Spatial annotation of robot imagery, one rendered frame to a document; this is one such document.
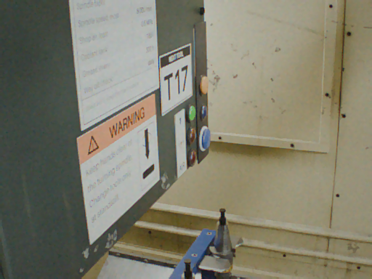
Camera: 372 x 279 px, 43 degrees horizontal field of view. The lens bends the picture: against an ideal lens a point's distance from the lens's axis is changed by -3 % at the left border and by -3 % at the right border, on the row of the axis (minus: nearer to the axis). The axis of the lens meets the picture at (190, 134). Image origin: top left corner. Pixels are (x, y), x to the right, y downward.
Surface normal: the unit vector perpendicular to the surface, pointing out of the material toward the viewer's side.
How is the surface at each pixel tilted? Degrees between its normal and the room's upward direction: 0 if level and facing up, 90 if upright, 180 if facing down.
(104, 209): 90
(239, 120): 90
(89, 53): 90
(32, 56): 90
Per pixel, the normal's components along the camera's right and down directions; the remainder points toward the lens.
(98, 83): 0.93, 0.09
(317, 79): -0.36, 0.32
